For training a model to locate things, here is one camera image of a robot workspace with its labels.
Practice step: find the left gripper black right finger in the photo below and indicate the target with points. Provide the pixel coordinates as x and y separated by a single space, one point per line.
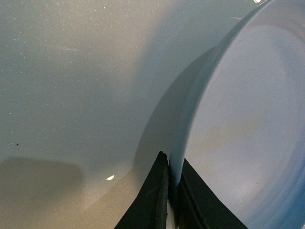
199 207

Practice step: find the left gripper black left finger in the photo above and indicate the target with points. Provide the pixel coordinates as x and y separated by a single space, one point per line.
149 209

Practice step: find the grey round plate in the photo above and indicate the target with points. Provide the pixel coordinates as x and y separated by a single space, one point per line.
242 126

